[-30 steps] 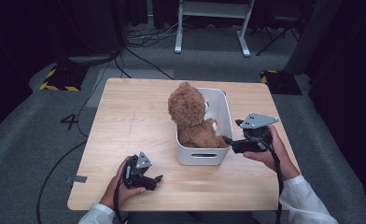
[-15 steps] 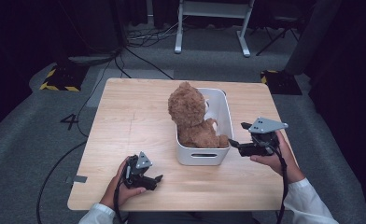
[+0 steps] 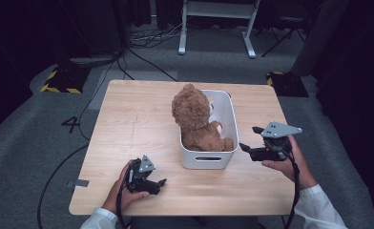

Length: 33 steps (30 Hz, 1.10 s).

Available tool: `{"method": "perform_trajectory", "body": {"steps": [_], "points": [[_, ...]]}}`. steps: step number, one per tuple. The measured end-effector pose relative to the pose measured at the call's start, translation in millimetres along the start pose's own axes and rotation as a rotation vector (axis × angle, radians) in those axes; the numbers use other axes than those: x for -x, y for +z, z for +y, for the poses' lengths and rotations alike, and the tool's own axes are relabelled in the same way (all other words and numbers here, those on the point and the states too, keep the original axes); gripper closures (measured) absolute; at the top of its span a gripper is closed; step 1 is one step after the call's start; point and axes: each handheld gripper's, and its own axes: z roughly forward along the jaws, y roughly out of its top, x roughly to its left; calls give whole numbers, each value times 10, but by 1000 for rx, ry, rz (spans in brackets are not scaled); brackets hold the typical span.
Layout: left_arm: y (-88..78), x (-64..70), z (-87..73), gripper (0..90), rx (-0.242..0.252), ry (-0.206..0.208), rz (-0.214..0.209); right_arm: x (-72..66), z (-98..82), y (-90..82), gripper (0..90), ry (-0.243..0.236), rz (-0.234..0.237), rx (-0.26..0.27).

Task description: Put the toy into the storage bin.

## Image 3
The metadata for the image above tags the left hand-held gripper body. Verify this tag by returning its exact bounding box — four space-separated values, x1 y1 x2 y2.
125 154 161 196

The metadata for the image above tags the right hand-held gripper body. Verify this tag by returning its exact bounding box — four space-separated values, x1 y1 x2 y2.
249 120 303 162

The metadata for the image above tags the white plastic storage bin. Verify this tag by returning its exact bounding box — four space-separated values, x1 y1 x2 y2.
178 89 240 171

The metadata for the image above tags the brown teddy bear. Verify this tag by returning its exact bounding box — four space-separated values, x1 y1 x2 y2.
171 82 236 153

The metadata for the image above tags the person's left hand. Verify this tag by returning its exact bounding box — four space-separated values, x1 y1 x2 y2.
101 159 152 216

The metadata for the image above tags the person's right hand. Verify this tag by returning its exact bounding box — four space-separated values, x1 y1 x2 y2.
261 135 319 191

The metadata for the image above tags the grey tape strip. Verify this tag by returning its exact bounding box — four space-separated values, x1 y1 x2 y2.
66 178 91 189

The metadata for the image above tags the black tripod stand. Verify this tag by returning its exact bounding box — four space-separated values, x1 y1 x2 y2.
260 15 307 58

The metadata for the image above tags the left hand-held gripper black cable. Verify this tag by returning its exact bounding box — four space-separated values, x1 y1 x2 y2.
114 171 135 229

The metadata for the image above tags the hand-held gripper black cable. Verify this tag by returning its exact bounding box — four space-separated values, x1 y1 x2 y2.
114 171 135 229
272 139 301 229

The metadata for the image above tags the right hand-held gripper black cable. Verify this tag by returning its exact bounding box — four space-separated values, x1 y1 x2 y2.
272 139 301 229

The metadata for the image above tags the black yellow striped base plate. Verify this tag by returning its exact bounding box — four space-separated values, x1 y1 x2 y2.
265 71 310 98
40 64 92 94

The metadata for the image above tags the long black floor cable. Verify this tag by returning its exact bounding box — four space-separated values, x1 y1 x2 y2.
36 47 128 229

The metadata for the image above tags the white desk frame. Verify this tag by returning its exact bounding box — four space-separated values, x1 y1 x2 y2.
177 0 261 59

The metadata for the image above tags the bundle of floor cables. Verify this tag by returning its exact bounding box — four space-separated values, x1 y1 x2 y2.
129 17 193 50

